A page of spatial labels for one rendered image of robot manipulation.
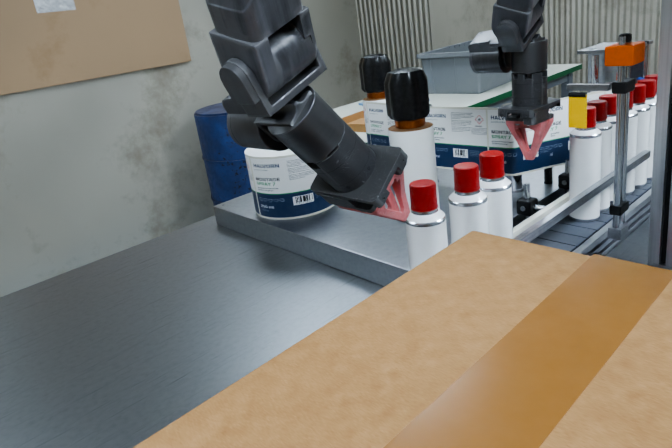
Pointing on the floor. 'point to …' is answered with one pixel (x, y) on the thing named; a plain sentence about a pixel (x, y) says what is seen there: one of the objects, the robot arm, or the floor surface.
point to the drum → (221, 155)
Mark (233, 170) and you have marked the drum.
